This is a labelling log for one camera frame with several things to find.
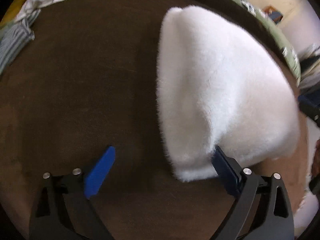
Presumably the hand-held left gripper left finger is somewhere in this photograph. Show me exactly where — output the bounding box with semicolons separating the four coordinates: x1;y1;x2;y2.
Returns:
29;145;116;240

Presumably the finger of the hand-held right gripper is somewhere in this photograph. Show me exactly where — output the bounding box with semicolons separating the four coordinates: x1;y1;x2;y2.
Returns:
299;90;320;128

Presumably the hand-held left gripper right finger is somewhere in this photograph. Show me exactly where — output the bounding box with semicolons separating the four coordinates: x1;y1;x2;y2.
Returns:
211;145;295;240

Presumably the white fluffy garment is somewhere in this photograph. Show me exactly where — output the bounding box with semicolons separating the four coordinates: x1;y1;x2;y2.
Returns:
155;5;320;238

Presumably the green printed bed sheet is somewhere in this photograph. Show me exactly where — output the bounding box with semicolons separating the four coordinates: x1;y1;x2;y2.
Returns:
192;0;302;85

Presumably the blue box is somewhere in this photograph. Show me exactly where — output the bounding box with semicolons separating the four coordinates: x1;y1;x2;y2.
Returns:
271;10;284;24

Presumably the grey striped cloth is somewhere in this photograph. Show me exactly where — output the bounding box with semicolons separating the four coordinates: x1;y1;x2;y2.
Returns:
0;9;42;74

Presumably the yellow cloth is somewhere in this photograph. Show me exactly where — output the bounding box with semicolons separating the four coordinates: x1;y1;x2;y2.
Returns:
0;0;27;28

